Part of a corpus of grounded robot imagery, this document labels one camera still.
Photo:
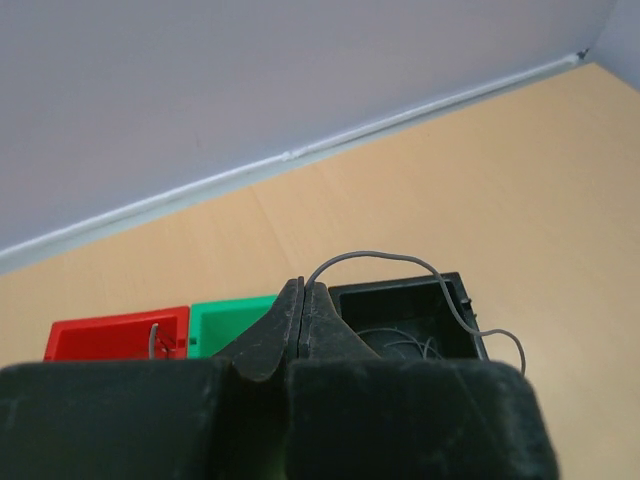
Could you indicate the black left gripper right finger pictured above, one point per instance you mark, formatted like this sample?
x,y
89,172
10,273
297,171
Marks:
x,y
369,418

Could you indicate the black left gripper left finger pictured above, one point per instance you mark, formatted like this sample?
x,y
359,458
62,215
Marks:
x,y
220,417

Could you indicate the green plastic bin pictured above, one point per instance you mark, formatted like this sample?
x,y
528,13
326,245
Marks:
x,y
214,325

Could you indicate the black plastic bin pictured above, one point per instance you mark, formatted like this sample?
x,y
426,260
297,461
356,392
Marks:
x,y
405,319

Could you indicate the red plastic bin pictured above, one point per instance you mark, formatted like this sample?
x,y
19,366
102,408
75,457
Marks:
x,y
157,334

